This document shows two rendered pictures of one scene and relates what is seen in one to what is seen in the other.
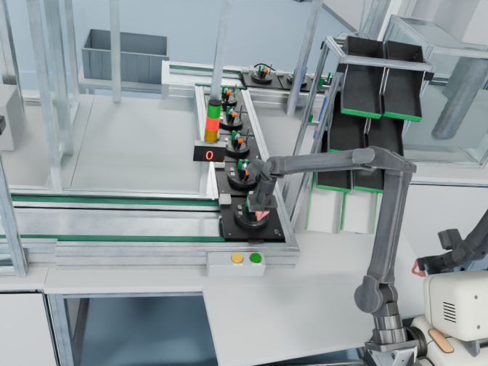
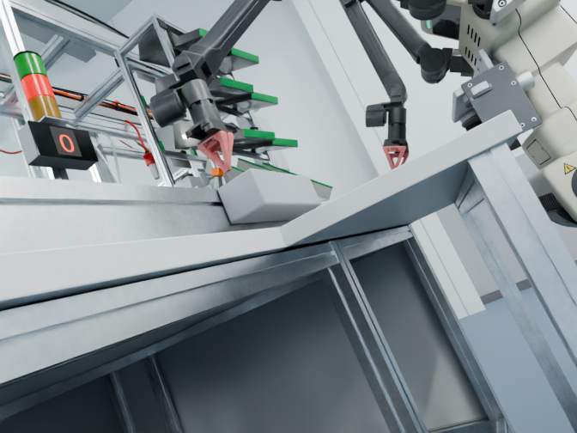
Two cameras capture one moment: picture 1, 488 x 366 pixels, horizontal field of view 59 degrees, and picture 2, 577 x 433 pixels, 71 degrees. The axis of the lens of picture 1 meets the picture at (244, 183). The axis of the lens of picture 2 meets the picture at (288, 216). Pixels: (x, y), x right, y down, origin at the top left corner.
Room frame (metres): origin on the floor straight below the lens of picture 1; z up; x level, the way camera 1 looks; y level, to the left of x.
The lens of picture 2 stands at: (0.65, 0.48, 0.77)
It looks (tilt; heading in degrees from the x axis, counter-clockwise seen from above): 10 degrees up; 310
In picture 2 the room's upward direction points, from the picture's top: 24 degrees counter-clockwise
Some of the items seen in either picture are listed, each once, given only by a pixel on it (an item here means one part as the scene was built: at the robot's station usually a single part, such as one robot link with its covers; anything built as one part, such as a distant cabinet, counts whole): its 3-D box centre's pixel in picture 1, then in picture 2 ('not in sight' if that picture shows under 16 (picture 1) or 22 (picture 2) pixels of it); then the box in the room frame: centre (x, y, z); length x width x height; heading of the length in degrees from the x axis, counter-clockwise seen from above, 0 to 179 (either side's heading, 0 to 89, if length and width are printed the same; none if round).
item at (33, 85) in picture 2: (212, 121); (39, 92); (1.38, 0.16, 1.33); 0.05 x 0.05 x 0.05
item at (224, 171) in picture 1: (243, 171); not in sight; (1.56, 0.01, 1.01); 0.24 x 0.24 x 0.13; 15
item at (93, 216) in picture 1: (176, 221); not in sight; (1.26, 0.24, 0.91); 0.84 x 0.28 x 0.10; 105
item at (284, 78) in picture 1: (298, 75); not in sight; (2.75, -0.21, 1.01); 0.24 x 0.24 x 0.13; 15
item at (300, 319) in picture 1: (309, 269); (338, 240); (1.22, -0.33, 0.84); 0.90 x 0.70 x 0.03; 112
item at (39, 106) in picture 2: (210, 133); (45, 113); (1.38, 0.16, 1.28); 0.05 x 0.05 x 0.05
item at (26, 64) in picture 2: (213, 109); (31, 70); (1.38, 0.16, 1.38); 0.05 x 0.05 x 0.05
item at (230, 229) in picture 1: (250, 218); not in sight; (1.32, -0.06, 0.96); 0.24 x 0.24 x 0.02; 15
